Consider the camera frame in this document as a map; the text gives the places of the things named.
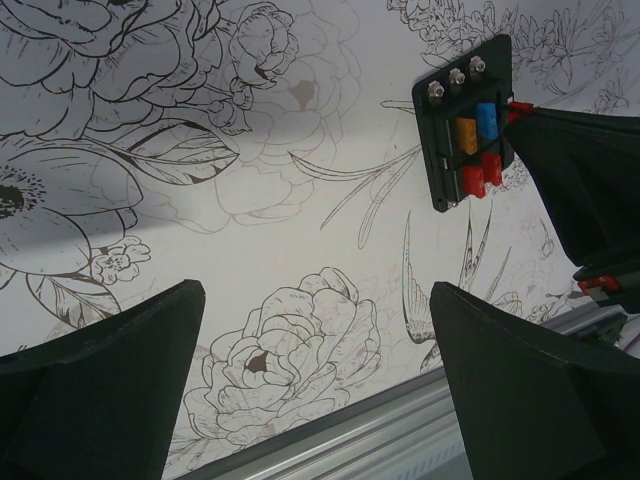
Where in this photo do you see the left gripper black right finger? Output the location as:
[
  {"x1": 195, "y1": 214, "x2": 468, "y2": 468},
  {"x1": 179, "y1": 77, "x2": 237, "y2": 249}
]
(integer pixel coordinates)
[{"x1": 430, "y1": 282, "x2": 639, "y2": 479}]

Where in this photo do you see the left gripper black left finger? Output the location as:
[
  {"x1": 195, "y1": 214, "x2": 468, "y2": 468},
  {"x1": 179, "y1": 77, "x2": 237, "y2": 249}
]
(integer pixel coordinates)
[{"x1": 1, "y1": 280, "x2": 205, "y2": 479}]

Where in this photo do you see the aluminium rail frame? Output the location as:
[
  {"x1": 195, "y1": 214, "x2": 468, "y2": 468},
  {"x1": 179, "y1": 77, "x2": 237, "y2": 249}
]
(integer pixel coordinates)
[{"x1": 169, "y1": 307, "x2": 640, "y2": 480}]

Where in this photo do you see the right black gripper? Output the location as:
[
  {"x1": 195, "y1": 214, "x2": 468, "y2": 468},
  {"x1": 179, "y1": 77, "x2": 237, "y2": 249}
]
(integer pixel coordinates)
[{"x1": 504, "y1": 108, "x2": 639, "y2": 314}]

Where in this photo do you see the blue fuse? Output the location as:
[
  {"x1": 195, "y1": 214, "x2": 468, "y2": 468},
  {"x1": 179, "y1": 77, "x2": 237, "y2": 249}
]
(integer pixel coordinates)
[{"x1": 476, "y1": 102, "x2": 499, "y2": 141}]

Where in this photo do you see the orange fuse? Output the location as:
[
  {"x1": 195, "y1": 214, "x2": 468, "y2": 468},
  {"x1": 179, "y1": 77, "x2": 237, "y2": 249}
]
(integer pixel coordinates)
[{"x1": 455, "y1": 117, "x2": 479, "y2": 155}]

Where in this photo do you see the red fuse from pair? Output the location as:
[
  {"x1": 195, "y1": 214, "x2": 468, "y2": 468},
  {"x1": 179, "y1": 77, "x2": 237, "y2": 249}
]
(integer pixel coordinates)
[{"x1": 507, "y1": 101, "x2": 535, "y2": 123}]

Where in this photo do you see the floral patterned mat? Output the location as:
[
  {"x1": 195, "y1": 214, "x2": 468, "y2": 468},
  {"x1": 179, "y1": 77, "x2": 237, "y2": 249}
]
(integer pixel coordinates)
[{"x1": 1, "y1": 1, "x2": 639, "y2": 479}]

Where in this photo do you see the black fuse box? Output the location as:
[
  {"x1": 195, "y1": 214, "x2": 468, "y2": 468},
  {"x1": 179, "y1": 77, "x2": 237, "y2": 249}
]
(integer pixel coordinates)
[{"x1": 412, "y1": 34, "x2": 514, "y2": 213}]

